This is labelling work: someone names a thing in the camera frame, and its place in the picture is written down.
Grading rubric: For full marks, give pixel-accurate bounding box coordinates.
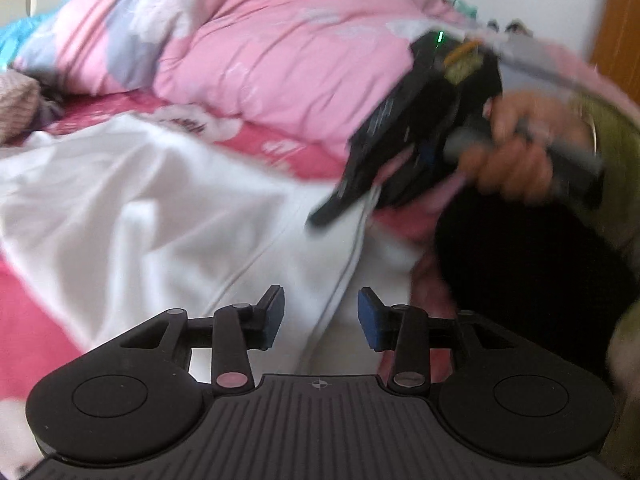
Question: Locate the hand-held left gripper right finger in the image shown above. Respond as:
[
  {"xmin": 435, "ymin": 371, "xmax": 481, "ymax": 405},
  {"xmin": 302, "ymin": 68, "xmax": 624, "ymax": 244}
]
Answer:
[{"xmin": 358, "ymin": 287, "xmax": 518, "ymax": 395}]

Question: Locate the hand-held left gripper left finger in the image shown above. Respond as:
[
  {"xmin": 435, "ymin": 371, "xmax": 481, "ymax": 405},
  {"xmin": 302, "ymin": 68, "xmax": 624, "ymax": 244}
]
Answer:
[{"xmin": 120, "ymin": 285, "xmax": 286, "ymax": 396}]

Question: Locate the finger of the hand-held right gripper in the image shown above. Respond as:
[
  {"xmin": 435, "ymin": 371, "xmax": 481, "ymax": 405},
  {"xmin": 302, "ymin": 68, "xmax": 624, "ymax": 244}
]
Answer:
[{"xmin": 307, "ymin": 184, "xmax": 382, "ymax": 229}]

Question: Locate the white sweatshirt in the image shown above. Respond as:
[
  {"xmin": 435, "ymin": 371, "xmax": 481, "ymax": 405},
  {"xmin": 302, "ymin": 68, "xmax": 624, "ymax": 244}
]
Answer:
[{"xmin": 0, "ymin": 114, "xmax": 423, "ymax": 378}]

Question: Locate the person's right forearm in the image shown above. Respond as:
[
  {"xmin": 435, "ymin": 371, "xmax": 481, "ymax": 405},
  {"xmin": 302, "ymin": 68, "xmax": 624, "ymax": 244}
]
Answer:
[{"xmin": 565, "ymin": 92, "xmax": 640, "ymax": 281}]

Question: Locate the person's right hand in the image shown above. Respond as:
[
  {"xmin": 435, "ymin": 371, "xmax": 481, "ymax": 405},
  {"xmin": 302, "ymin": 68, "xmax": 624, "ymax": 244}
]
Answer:
[{"xmin": 457, "ymin": 92, "xmax": 592, "ymax": 207}]

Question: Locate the pink grey quilt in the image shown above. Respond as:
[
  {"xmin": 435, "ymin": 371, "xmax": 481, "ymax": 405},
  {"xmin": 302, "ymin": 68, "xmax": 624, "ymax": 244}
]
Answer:
[{"xmin": 10, "ymin": 0, "xmax": 628, "ymax": 161}]

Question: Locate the person's black clothing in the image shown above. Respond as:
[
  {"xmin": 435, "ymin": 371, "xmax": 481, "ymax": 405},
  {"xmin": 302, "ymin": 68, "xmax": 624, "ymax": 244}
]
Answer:
[{"xmin": 434, "ymin": 192, "xmax": 640, "ymax": 366}]

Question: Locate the wooden door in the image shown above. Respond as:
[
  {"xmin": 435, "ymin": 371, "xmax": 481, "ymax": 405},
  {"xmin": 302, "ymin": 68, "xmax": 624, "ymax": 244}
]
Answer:
[{"xmin": 589, "ymin": 0, "xmax": 640, "ymax": 88}]

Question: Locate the red floral blanket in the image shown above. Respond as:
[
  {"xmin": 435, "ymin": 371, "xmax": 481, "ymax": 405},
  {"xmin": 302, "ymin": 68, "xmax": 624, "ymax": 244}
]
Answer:
[{"xmin": 0, "ymin": 89, "xmax": 441, "ymax": 480}]

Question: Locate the beige houndstooth jacket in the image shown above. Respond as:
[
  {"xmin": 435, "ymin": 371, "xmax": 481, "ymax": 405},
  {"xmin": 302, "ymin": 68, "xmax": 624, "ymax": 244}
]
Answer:
[{"xmin": 0, "ymin": 71, "xmax": 42, "ymax": 145}]

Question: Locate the turquoise cloth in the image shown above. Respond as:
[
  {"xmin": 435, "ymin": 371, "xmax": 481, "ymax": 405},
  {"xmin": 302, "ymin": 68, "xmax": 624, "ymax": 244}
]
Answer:
[{"xmin": 0, "ymin": 14, "xmax": 57, "ymax": 73}]

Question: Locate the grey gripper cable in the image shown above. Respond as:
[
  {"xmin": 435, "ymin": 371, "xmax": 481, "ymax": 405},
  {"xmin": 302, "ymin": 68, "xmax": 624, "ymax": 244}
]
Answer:
[{"xmin": 462, "ymin": 27, "xmax": 596, "ymax": 98}]

